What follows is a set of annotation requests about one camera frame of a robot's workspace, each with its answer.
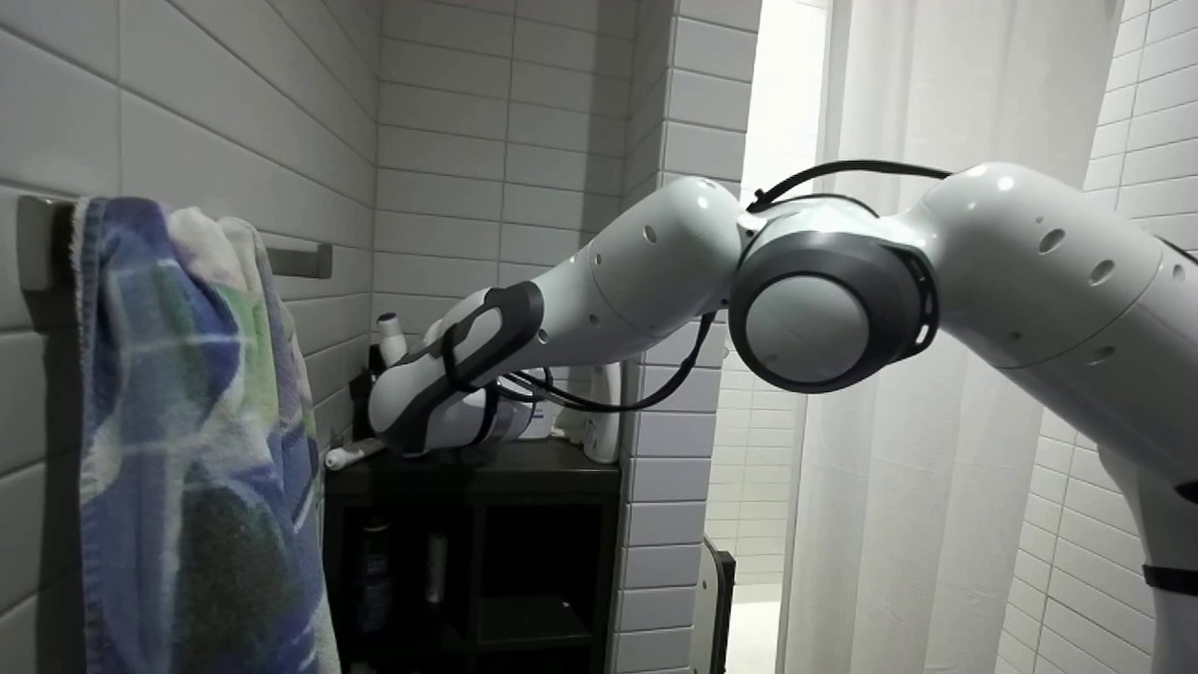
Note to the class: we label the white Nivea bottle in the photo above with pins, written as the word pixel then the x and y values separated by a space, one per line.
pixel 392 337

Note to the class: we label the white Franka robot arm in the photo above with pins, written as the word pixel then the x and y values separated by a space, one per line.
pixel 1062 287

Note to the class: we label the plain black bottle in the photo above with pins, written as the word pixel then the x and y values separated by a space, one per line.
pixel 361 394

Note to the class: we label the slim pale bottle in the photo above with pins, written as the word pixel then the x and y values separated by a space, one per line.
pixel 437 569

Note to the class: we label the dark blue bottle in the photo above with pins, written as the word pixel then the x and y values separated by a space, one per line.
pixel 371 583

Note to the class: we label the black shelf unit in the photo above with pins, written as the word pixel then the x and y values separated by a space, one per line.
pixel 537 488

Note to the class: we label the white tube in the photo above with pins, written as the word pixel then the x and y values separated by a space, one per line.
pixel 354 456

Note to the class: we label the white board with black rim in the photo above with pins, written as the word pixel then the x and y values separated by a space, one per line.
pixel 709 610

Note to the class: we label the grey towel bar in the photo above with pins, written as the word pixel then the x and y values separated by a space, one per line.
pixel 301 260

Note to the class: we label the white shower curtain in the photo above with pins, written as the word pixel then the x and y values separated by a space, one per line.
pixel 950 524

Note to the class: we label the blue green white towel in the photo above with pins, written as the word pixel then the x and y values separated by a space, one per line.
pixel 164 434

